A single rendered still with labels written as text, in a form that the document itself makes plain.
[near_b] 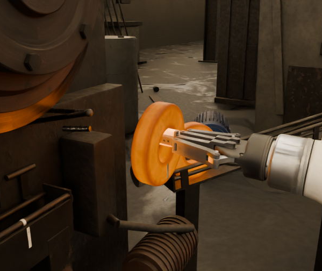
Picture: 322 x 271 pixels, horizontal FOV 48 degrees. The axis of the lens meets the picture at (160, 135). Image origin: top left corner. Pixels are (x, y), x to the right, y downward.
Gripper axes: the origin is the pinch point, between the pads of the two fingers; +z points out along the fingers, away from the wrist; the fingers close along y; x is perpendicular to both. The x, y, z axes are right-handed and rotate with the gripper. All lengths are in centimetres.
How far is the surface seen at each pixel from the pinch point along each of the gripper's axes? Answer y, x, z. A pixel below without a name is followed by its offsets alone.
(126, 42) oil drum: 222, -7, 151
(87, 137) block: 3.0, -5.4, 19.6
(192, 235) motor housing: 21.4, -34.0, -0.3
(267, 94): 257, -42, 30
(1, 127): -20.6, 3.6, 17.3
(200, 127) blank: 30.4, -6.9, 3.5
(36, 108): -13.3, 5.1, 17.4
